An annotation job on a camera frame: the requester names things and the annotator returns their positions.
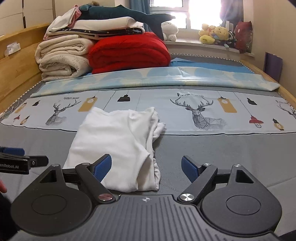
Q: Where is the person's left hand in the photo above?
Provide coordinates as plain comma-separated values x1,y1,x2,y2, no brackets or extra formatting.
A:
0,180,7,193

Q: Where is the blue curtain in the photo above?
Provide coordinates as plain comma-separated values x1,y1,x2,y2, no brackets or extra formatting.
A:
129,0,152,32

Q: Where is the white plush toy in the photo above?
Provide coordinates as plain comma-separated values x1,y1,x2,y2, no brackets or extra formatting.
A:
162,22,179,42

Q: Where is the red folded blanket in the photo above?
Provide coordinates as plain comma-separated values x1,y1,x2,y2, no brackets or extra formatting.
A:
88,32,171,74

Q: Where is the white t-shirt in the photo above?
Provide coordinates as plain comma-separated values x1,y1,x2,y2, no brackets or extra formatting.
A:
63,108,166,192

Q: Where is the white folded clothes stack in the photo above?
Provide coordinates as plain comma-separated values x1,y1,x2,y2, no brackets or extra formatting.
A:
43,6,145,40

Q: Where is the purple board by wall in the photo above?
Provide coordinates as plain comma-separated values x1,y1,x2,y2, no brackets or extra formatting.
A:
263,52,283,82

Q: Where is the yellow plush toy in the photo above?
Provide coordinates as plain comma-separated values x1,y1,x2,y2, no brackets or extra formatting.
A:
199,24,236,48

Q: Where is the wooden bed frame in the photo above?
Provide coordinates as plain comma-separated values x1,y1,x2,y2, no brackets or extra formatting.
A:
0,22,296,114

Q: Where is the grey printed bed sheet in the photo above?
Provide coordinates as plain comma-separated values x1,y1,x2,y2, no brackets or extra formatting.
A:
0,54,296,237

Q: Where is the light blue patterned blanket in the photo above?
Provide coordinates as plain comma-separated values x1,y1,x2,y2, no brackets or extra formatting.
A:
31,66,280,97

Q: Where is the cream folded blanket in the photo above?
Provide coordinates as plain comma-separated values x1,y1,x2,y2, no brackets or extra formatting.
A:
35,35,95,82

